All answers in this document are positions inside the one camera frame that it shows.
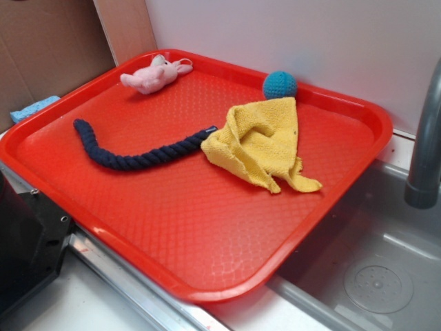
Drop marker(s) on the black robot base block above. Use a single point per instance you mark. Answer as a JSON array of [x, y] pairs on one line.
[[34, 236]]

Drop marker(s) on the red plastic tray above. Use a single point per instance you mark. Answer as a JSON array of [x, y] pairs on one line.
[[198, 231]]

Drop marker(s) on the yellow terry cloth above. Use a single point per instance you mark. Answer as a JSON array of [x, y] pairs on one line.
[[259, 143]]

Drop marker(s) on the blue crocheted ball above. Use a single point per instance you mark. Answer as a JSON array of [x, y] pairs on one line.
[[279, 84]]

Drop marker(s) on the pink plush toy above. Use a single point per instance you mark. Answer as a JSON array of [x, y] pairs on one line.
[[157, 75]]

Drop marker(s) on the grey sink basin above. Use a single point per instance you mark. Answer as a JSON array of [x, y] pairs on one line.
[[373, 263]]

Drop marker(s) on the grey faucet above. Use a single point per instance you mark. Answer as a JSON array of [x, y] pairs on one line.
[[423, 181]]

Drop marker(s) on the light blue sponge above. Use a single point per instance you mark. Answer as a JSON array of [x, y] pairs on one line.
[[20, 115]]

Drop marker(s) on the brown cardboard panel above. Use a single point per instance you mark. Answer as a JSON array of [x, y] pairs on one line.
[[53, 47]]

